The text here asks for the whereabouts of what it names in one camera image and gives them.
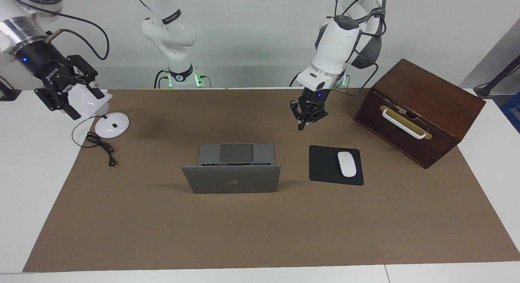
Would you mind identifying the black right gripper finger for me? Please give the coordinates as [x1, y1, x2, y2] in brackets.
[67, 54, 105, 100]
[35, 90, 82, 121]

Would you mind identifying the silver laptop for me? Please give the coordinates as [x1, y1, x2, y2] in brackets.
[181, 144, 282, 194]

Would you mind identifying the black clamp base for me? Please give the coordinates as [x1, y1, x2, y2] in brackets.
[0, 78, 22, 101]

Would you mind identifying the black mouse pad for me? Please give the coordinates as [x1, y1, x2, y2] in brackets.
[309, 145, 364, 186]

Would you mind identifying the white computer mouse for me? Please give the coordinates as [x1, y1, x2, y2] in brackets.
[338, 151, 357, 178]

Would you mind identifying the white desk lamp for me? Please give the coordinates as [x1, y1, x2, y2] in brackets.
[67, 86, 130, 139]

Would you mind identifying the dark wooden box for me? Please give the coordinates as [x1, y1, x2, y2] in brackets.
[354, 58, 486, 170]

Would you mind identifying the large brown table mat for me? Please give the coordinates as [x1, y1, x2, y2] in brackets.
[22, 88, 520, 272]

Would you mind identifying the black tripod stand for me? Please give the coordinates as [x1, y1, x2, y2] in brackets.
[473, 55, 520, 97]

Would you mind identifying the blue crate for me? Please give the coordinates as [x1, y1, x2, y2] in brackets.
[500, 92, 520, 133]

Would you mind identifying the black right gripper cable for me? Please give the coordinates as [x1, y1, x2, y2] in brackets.
[12, 0, 110, 61]

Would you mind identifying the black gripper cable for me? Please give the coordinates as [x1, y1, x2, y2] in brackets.
[12, 0, 110, 61]
[335, 51, 380, 96]

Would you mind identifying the black lamp power cable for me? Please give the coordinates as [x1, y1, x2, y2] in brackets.
[72, 114, 118, 168]

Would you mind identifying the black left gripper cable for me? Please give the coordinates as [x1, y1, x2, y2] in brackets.
[335, 51, 380, 96]

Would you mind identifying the black arm base cable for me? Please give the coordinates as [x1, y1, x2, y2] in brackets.
[154, 70, 171, 89]

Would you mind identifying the white box handle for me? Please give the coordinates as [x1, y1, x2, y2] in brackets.
[382, 109, 427, 139]

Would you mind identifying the brass handle plate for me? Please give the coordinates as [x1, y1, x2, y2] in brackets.
[380, 105, 432, 140]

